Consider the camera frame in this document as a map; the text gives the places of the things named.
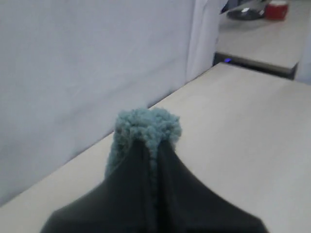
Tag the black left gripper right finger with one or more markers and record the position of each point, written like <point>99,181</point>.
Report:
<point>186,205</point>

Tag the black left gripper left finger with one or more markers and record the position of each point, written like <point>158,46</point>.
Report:
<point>122,203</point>

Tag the green knitted scarf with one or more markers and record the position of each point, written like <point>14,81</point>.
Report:
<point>151,126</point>

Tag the white backdrop curtain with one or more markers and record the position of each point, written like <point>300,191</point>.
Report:
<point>67,67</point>

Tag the neighbouring grey table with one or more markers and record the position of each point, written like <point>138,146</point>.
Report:
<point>273,47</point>

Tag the dark round pan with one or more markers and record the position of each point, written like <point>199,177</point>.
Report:
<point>246,14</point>

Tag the red container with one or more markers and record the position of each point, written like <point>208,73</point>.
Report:
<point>276,10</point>

